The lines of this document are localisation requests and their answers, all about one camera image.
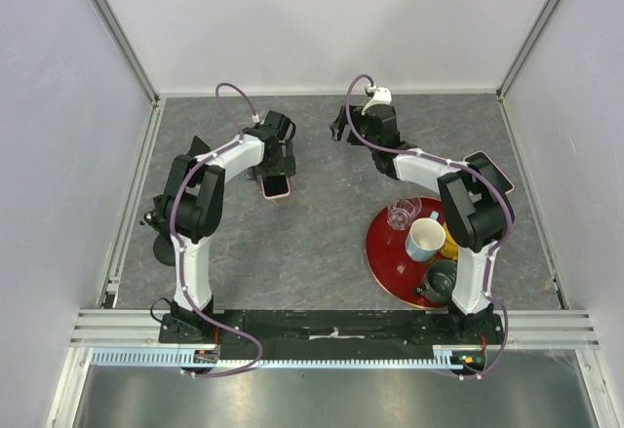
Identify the pink case smartphone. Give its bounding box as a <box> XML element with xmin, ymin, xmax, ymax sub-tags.
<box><xmin>463</xmin><ymin>150</ymin><xmax>515</xmax><ymax>194</ymax></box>
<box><xmin>261</xmin><ymin>175</ymin><xmax>291</xmax><ymax>200</ymax></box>

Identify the black folding phone stand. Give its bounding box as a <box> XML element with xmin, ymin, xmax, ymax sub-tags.
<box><xmin>187</xmin><ymin>136</ymin><xmax>212</xmax><ymax>157</ymax></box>

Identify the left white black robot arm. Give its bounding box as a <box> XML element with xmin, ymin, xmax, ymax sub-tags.
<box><xmin>144</xmin><ymin>110</ymin><xmax>296</xmax><ymax>343</ymax></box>

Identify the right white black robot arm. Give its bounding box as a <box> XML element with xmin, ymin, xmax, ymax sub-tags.
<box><xmin>330</xmin><ymin>103</ymin><xmax>515</xmax><ymax>344</ymax></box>

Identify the black round base phone holder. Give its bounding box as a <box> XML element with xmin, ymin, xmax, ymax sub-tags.
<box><xmin>139</xmin><ymin>195</ymin><xmax>176</xmax><ymax>267</ymax></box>

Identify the clear glass cup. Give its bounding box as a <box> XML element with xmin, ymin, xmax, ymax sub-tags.
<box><xmin>387</xmin><ymin>197</ymin><xmax>422</xmax><ymax>231</ymax></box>

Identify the light blue white mug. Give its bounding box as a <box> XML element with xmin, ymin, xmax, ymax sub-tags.
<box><xmin>405</xmin><ymin>212</ymin><xmax>447</xmax><ymax>262</ymax></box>

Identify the red round tray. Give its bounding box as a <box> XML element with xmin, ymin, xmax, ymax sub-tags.
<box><xmin>365</xmin><ymin>197</ymin><xmax>448</xmax><ymax>308</ymax></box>

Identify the yellow cup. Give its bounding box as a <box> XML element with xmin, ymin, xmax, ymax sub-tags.
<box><xmin>440</xmin><ymin>223</ymin><xmax>459</xmax><ymax>261</ymax></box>

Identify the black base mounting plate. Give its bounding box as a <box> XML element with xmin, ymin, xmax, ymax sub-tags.
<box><xmin>158</xmin><ymin>308</ymin><xmax>504</xmax><ymax>362</ymax></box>

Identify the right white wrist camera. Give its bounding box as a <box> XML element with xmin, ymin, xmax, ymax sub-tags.
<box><xmin>362</xmin><ymin>85</ymin><xmax>392</xmax><ymax>114</ymax></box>

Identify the slotted cable duct rail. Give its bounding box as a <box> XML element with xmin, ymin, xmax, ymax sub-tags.
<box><xmin>91</xmin><ymin>347</ymin><xmax>476</xmax><ymax>370</ymax></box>

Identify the left aluminium corner post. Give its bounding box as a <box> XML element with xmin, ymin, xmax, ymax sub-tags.
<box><xmin>66</xmin><ymin>0</ymin><xmax>162</xmax><ymax>103</ymax></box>

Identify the aluminium corner post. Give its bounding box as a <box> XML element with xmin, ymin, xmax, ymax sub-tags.
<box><xmin>496</xmin><ymin>0</ymin><xmax>563</xmax><ymax>102</ymax></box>
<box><xmin>66</xmin><ymin>0</ymin><xmax>162</xmax><ymax>103</ymax></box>

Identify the aluminium frame front rail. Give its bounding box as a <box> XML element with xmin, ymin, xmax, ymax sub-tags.
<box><xmin>70</xmin><ymin>309</ymin><xmax>599</xmax><ymax>350</ymax></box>

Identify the right aluminium corner post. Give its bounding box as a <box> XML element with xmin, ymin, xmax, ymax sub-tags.
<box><xmin>496</xmin><ymin>0</ymin><xmax>563</xmax><ymax>102</ymax></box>

